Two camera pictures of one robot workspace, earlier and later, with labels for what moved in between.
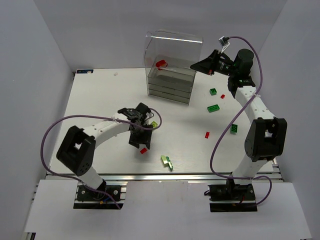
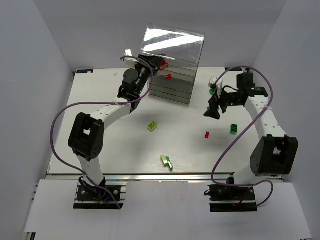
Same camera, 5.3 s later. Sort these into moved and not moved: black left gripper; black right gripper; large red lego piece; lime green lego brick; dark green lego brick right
Moved: black right gripper; black left gripper
Not moved: large red lego piece; lime green lego brick; dark green lego brick right
